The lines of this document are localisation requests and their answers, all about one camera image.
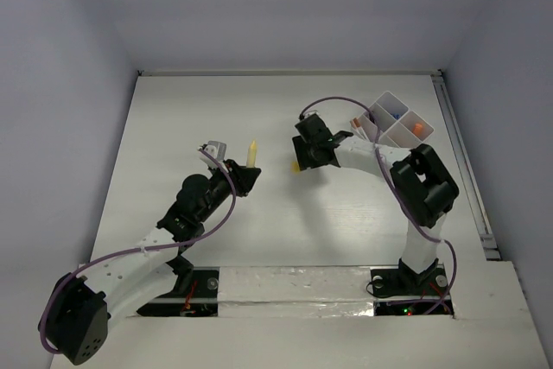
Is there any white brown-capped marker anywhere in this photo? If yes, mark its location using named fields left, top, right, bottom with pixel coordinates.
left=350, top=118, right=365, bottom=140

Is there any aluminium rail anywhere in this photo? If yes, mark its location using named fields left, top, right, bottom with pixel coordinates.
left=431, top=73, right=503, bottom=261

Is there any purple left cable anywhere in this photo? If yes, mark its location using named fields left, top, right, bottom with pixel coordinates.
left=37, top=156, right=238, bottom=353

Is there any white divided organizer tray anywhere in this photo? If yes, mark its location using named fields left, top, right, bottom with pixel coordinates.
left=356, top=91, right=435, bottom=149

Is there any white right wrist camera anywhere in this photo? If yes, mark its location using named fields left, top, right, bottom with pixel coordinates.
left=298, top=110, right=319, bottom=121

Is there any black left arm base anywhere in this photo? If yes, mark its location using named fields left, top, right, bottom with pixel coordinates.
left=137, top=256, right=219, bottom=317

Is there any yellow highlighter pen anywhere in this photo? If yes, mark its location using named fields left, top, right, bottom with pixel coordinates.
left=245, top=140, right=257, bottom=168

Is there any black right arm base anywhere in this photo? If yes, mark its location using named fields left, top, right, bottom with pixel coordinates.
left=365, top=260, right=454, bottom=316

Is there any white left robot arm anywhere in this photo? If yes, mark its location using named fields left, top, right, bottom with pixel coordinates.
left=38, top=159, right=261, bottom=366

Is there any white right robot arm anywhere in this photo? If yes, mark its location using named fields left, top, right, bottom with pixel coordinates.
left=293, top=113, right=460, bottom=293

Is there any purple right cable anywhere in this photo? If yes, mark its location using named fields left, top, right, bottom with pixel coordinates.
left=300, top=96, right=458, bottom=316

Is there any yellow highlighter cap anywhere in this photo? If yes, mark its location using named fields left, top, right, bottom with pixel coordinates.
left=290, top=162, right=300, bottom=173

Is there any purple cable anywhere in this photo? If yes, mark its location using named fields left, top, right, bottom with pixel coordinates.
left=300, top=96, right=458, bottom=316
left=37, top=156, right=238, bottom=353

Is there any orange marker cap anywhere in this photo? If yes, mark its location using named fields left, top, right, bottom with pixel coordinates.
left=412, top=124, right=423, bottom=137

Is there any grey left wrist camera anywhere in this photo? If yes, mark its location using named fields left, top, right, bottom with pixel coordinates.
left=198, top=141, right=226, bottom=169

